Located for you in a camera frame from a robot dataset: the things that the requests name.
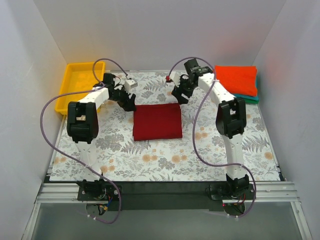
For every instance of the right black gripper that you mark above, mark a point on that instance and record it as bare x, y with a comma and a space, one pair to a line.
181, 90

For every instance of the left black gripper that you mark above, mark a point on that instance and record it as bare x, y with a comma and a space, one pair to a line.
124, 99

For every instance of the dark red t shirt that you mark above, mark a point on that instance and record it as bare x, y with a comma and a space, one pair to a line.
157, 122

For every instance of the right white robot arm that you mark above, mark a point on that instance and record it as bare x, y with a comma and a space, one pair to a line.
230, 120

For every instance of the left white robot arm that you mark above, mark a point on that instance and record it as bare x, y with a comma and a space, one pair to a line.
83, 126

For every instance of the floral table mat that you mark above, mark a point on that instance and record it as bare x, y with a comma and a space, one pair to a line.
152, 89

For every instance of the yellow plastic tray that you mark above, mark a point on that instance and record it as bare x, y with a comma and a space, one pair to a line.
77, 77

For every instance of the orange folded t shirt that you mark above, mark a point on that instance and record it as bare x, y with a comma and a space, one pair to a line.
238, 79

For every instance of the green folded t shirt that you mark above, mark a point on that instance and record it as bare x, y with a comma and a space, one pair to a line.
251, 101

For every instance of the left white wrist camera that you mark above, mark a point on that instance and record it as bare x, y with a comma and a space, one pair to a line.
129, 84

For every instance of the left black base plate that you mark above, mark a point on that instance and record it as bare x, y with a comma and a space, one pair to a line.
98, 192

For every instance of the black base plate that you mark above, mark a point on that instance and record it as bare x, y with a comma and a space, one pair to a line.
98, 192
222, 191

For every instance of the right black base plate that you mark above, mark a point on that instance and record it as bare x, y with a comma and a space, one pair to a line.
222, 191

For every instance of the aluminium rail frame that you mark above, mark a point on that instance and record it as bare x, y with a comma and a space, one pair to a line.
198, 157

